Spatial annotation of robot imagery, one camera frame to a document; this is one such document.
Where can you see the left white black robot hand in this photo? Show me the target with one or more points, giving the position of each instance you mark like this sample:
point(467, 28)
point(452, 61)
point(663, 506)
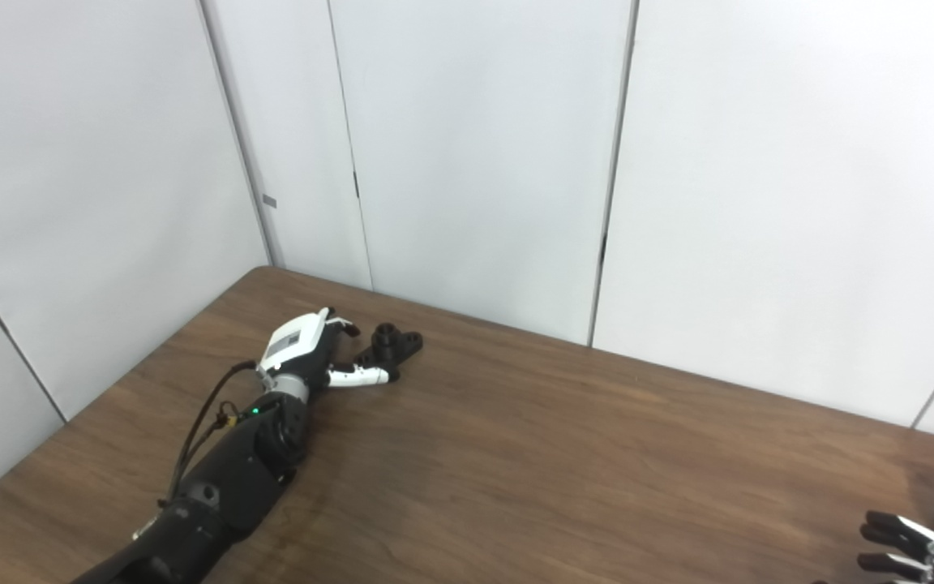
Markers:
point(297, 345)

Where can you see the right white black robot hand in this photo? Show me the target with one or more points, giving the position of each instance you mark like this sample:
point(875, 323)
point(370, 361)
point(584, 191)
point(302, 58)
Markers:
point(913, 551)

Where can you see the black plastic holder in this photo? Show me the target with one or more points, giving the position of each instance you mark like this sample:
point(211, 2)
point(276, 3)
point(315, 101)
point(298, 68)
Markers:
point(390, 345)

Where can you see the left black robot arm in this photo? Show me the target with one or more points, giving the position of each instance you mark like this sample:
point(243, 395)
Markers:
point(224, 487)

